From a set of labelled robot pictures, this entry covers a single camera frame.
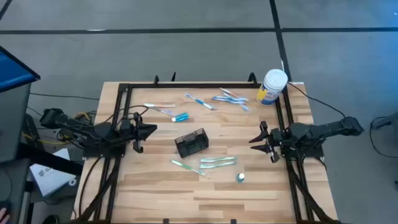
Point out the blue-capped small tube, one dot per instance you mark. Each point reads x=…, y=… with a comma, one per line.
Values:
x=240, y=177

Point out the white tape roll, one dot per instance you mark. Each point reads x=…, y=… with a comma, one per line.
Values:
x=72, y=182

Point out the black side desk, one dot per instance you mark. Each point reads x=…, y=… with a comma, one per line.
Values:
x=46, y=158

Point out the white paper booklet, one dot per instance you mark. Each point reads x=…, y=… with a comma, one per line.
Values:
x=49, y=177

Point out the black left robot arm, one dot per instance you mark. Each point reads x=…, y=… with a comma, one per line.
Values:
x=96, y=132

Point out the orange white toothbrush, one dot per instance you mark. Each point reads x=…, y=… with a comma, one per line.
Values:
x=228, y=92

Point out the black metal table frame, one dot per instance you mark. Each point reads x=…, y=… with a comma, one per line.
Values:
x=202, y=85

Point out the white-lidded wipes canister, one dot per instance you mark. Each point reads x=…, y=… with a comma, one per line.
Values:
x=273, y=84

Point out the blue white toothbrush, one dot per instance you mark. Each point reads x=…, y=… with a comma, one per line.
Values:
x=200, y=101

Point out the monitor with blue screen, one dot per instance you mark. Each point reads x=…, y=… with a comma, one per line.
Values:
x=12, y=71

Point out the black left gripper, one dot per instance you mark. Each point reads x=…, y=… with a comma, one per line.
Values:
x=129, y=129

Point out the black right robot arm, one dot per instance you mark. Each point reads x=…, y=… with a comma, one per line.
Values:
x=326, y=128

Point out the person's hand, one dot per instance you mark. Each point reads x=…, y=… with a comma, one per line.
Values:
x=3, y=216

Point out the small blue toothpaste tube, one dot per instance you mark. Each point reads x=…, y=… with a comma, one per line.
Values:
x=182, y=117

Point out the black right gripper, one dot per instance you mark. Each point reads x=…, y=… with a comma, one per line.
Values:
x=276, y=139

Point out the pink white toothbrush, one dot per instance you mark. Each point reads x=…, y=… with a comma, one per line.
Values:
x=155, y=105

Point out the person's black shoe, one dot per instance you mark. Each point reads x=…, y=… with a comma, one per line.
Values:
x=51, y=220

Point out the green white toothbrush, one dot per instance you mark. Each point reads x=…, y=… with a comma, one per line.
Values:
x=186, y=167

